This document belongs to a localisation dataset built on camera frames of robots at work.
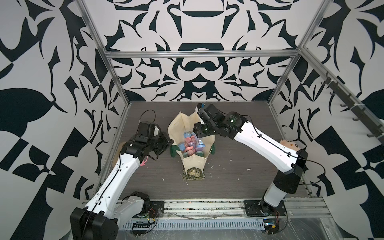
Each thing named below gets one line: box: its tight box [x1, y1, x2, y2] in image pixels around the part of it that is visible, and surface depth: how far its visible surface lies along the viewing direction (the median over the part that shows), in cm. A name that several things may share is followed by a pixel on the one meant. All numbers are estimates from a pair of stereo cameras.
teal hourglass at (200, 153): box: [196, 150, 204, 157], surface depth 87 cm
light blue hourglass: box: [179, 142, 186, 151], surface depth 87 cm
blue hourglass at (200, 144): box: [196, 140, 206, 148], surface depth 71 cm
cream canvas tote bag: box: [168, 108, 216, 176], surface depth 85 cm
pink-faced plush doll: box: [280, 139, 301, 152], surface depth 91 cm
